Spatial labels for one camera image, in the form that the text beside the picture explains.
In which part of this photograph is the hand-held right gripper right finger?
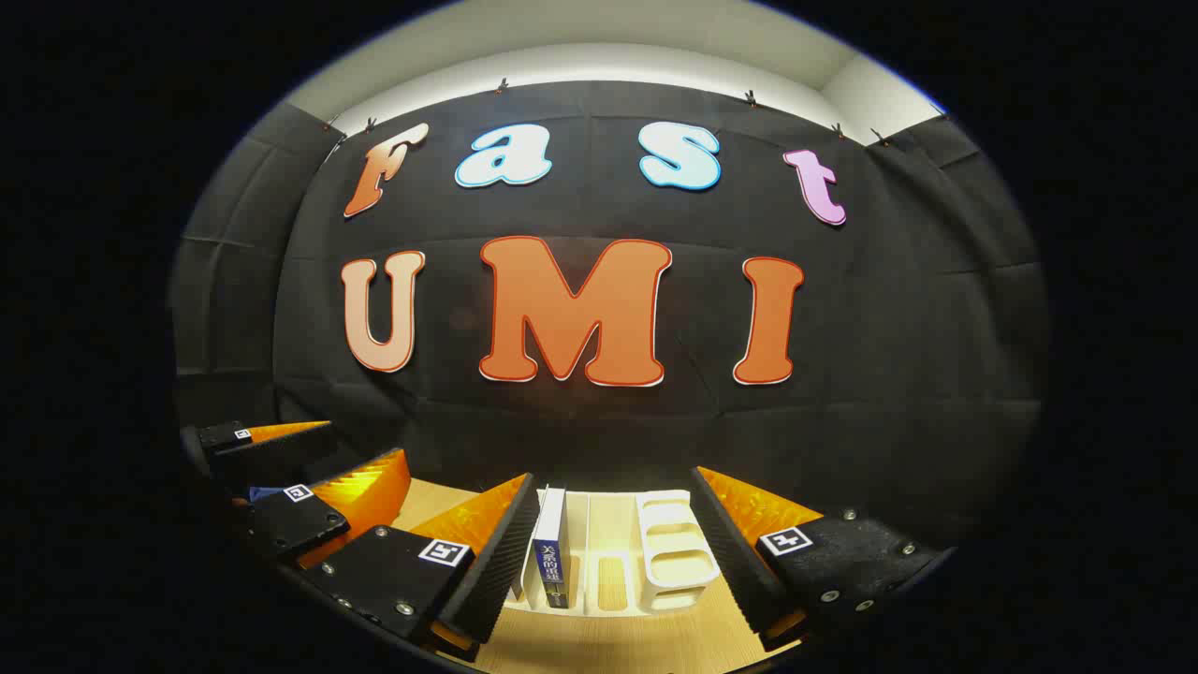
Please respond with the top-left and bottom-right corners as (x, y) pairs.
(690, 465), (957, 654)

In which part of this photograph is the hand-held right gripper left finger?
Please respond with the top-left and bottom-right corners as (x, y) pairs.
(299, 472), (545, 665)

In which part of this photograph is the blue cover book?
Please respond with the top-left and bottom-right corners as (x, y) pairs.
(531, 485), (571, 611)

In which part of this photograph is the white bookshelf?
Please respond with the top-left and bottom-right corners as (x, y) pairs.
(510, 486), (723, 618)

